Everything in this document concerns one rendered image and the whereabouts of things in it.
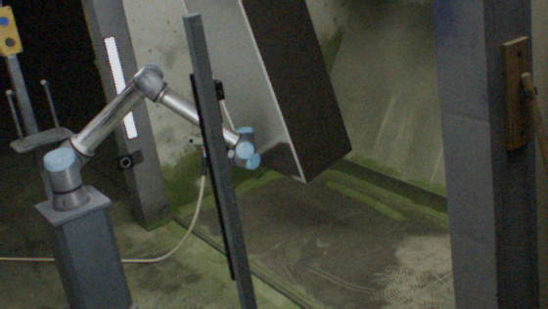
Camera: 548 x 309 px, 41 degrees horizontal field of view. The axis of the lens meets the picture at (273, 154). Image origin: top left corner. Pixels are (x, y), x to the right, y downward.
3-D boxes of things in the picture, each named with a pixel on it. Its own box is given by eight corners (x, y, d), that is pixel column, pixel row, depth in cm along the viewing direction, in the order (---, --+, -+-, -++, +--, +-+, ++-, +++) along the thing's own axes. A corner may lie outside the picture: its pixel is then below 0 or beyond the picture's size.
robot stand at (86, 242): (85, 334, 377) (52, 223, 353) (66, 310, 401) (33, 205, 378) (139, 309, 391) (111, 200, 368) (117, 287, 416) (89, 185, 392)
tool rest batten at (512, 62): (504, 149, 201) (499, 44, 190) (525, 138, 205) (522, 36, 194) (511, 151, 199) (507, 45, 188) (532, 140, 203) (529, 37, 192)
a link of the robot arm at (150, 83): (141, 70, 347) (259, 148, 363) (145, 64, 359) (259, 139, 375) (128, 90, 350) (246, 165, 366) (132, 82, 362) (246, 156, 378)
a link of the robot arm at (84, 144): (45, 163, 375) (145, 62, 357) (54, 151, 391) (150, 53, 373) (68, 183, 379) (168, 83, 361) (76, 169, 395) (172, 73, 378)
